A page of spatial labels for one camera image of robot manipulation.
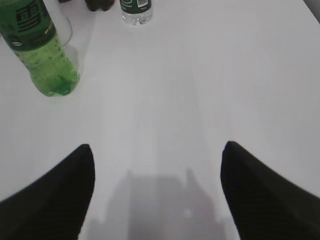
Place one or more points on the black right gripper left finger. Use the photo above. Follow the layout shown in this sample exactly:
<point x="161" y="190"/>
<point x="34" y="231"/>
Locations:
<point x="53" y="207"/>

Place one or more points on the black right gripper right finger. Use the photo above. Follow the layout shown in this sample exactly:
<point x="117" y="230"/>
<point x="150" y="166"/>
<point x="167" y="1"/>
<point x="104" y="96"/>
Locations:
<point x="264" y="205"/>

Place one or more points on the green soda bottle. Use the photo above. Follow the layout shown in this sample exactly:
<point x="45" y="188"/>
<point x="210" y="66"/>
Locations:
<point x="29" y="31"/>

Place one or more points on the white ceramic mug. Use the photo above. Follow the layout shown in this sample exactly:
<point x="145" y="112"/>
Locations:
<point x="62" y="23"/>

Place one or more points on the cola bottle red label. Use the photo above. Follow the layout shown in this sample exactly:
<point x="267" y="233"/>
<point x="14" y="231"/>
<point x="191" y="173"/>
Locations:
<point x="104" y="5"/>

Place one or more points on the clear water bottle green label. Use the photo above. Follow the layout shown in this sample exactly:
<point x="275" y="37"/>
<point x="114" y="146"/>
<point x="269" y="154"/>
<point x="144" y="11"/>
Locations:
<point x="136" y="12"/>

